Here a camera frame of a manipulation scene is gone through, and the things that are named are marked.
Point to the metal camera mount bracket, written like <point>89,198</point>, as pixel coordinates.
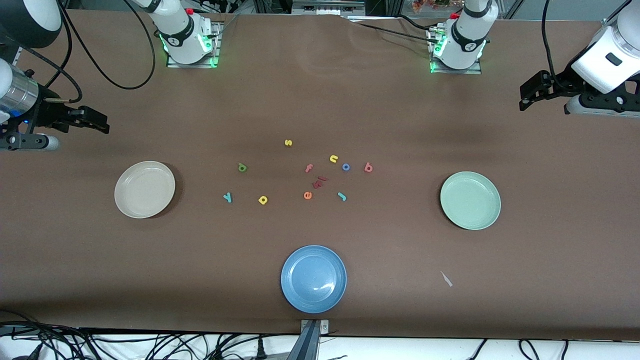
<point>311,335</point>

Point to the beige brown plate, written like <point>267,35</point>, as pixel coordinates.
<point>145,190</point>

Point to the white tape scrap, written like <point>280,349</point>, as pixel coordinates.
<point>446,279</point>

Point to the brown table cover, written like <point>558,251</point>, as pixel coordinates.
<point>350,100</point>

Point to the light green plate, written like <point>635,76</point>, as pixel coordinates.
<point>470,200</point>

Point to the pink letter g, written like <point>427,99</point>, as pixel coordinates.
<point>368,169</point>

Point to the black power plug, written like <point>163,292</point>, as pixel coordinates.
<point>260,348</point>

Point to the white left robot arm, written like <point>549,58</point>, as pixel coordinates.
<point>467,35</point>

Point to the blue plate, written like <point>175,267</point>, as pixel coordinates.
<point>313,279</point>

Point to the teal letter y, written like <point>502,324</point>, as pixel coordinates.
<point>228,197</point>

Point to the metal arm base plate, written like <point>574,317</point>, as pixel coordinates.
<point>460,71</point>
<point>216,55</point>

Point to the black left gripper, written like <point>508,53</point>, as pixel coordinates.
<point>561,81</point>

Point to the orange artificial flowers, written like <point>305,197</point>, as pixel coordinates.
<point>432,4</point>

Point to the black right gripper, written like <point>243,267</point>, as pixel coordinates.
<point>51,115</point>

